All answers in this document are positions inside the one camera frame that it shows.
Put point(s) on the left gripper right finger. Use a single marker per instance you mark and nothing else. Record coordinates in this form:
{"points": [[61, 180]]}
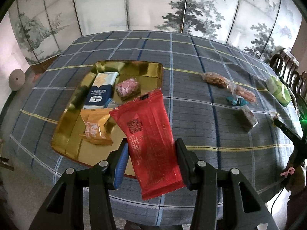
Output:
{"points": [[191, 168]]}

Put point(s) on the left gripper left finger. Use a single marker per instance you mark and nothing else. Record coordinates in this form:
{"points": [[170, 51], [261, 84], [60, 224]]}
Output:
{"points": [[115, 165]]}

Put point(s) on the orange snack packet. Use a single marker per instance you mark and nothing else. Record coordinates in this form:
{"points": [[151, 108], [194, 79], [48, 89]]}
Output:
{"points": [[95, 131]]}

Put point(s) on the red snack packet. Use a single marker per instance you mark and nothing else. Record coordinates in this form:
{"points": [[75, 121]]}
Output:
{"points": [[145, 123]]}

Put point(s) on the blue seaweed snack packet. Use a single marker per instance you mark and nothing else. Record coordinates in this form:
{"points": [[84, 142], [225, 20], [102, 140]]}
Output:
{"points": [[111, 103]]}

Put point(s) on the pink patterned snack packet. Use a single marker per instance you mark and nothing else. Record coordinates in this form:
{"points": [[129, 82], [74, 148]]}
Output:
{"points": [[128, 88]]}

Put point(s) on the yellow cake snack packet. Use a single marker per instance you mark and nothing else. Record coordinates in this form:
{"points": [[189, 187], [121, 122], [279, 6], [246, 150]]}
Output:
{"points": [[274, 115]]}

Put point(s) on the gold snack tray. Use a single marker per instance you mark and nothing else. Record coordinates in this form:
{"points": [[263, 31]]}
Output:
{"points": [[69, 137]]}

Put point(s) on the dark sesame bar packet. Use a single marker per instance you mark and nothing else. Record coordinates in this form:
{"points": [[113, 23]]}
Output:
{"points": [[246, 118]]}

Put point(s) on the green tissue pack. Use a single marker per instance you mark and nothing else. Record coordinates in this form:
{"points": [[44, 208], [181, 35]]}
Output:
{"points": [[278, 90]]}

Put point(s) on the blue white snack packet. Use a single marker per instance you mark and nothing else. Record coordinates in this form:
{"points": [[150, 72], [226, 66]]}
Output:
{"points": [[101, 92]]}

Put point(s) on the grey plaid tablecloth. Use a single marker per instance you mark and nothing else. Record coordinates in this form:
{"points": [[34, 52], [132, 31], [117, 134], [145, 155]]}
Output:
{"points": [[244, 169]]}

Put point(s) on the clear brown snack packet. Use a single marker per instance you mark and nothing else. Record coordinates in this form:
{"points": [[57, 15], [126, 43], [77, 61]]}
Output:
{"points": [[246, 94]]}

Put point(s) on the teal wrapped candy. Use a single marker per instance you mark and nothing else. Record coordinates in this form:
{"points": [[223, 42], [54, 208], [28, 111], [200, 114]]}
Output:
{"points": [[237, 101]]}

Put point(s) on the dark wooden chair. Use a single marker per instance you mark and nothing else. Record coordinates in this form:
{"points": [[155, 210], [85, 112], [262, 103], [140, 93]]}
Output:
{"points": [[286, 66]]}

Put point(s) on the clear peanut snack packet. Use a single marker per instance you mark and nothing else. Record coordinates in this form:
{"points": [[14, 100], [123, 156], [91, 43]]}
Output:
{"points": [[218, 80]]}

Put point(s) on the round grey stone disc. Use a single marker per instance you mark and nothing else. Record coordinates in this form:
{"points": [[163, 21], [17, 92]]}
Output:
{"points": [[16, 79]]}

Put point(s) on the painted folding screen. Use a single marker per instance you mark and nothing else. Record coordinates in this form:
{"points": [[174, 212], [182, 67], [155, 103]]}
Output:
{"points": [[45, 28]]}

